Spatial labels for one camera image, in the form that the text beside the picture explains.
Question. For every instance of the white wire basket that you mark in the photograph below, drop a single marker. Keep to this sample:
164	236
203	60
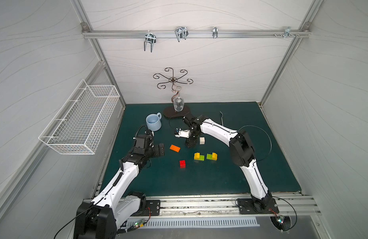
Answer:
79	125

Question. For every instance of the red lego brick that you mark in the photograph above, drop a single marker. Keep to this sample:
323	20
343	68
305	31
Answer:
182	164

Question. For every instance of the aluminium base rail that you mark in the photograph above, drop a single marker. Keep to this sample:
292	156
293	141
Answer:
225	205

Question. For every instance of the orange lego brick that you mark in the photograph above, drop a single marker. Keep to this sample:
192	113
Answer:
175	148

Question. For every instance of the black metal mug tree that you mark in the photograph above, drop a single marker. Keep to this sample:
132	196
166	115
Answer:
169	112

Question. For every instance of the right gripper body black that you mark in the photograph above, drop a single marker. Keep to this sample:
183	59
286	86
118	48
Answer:
191	139

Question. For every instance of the yellow lego brick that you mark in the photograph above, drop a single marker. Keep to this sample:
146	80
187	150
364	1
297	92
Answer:
197	156
214	156

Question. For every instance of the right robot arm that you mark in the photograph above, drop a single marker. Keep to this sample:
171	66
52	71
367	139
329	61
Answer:
242	154

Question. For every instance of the green table mat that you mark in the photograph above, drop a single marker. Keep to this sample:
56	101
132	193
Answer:
162	176

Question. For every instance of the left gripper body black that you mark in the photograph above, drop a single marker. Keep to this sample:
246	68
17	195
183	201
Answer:
155	150

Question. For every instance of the metal hook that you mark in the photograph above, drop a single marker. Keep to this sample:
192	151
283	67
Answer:
150	39
287	34
181	33
215	32

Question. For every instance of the light blue mug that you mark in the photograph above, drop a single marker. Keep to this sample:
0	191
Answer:
153	121

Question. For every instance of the aluminium top rail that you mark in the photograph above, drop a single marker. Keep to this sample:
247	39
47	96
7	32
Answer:
195	34

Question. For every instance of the white vent grille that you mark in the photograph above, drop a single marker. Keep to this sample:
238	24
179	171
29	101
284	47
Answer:
218	222

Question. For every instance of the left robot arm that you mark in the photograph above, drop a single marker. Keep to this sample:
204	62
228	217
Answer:
104	216

